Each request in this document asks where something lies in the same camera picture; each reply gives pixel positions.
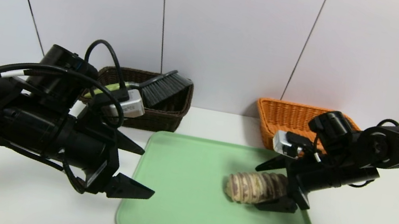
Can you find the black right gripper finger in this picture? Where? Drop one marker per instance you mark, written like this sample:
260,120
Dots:
274,164
281,205

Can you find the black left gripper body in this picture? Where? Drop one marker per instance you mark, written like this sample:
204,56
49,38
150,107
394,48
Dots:
105,164

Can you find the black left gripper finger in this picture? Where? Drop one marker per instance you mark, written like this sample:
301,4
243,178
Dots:
128,189
128,145

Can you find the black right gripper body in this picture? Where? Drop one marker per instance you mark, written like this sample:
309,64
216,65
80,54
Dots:
296,185

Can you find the striped brown bread loaf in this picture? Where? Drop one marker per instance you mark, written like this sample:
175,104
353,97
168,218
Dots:
248,186

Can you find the dark brown wicker basket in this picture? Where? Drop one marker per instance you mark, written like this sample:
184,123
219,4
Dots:
165,118

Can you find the orange wicker basket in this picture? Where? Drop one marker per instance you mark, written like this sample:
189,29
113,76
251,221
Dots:
284,119

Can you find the light green plastic tray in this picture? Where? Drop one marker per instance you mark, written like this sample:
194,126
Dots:
189,192

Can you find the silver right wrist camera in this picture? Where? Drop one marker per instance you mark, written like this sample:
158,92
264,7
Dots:
282,143

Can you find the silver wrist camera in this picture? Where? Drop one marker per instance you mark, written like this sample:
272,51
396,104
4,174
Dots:
282,143
131,104

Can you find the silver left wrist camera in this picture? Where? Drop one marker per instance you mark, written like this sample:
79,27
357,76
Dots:
131,104

